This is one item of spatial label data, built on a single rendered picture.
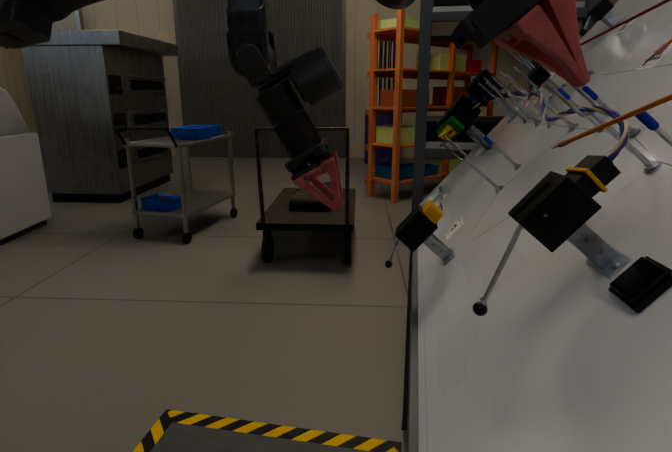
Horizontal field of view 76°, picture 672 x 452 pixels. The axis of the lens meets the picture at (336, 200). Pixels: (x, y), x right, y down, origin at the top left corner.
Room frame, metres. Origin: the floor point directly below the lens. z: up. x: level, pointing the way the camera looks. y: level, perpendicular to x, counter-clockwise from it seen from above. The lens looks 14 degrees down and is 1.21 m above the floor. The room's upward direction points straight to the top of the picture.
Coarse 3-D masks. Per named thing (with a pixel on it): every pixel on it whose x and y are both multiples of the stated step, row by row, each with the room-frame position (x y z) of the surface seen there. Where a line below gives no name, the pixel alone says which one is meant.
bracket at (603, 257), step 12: (588, 228) 0.36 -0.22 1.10; (576, 240) 0.36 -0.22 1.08; (588, 240) 0.36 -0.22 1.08; (600, 240) 0.36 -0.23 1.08; (588, 252) 0.36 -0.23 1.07; (600, 252) 0.36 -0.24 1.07; (612, 252) 0.36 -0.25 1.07; (600, 264) 0.36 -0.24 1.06; (612, 264) 0.35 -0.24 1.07; (624, 264) 0.35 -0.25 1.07
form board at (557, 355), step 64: (640, 0) 1.02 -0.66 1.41; (640, 64) 0.70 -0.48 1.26; (512, 128) 1.06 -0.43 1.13; (576, 128) 0.71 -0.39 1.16; (640, 128) 0.53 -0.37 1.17; (448, 192) 1.09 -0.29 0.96; (512, 192) 0.71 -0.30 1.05; (640, 192) 0.42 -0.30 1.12; (512, 256) 0.52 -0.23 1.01; (576, 256) 0.41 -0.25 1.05; (640, 256) 0.34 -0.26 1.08; (448, 320) 0.52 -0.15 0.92; (512, 320) 0.41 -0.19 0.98; (576, 320) 0.33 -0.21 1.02; (640, 320) 0.28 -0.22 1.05; (448, 384) 0.40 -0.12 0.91; (512, 384) 0.33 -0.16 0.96; (576, 384) 0.28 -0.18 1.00; (640, 384) 0.24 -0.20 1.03; (448, 448) 0.32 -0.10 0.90; (512, 448) 0.27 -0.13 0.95; (576, 448) 0.23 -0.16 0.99; (640, 448) 0.21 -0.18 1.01
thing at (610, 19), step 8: (600, 0) 1.03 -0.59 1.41; (608, 0) 1.01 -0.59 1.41; (592, 8) 1.04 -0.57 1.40; (600, 8) 1.01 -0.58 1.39; (608, 8) 1.01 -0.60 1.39; (592, 16) 1.03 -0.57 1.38; (600, 16) 1.01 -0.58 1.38; (608, 16) 1.02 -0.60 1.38; (616, 16) 1.01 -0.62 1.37; (608, 24) 1.02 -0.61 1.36; (616, 24) 1.01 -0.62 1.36; (584, 32) 1.03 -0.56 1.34
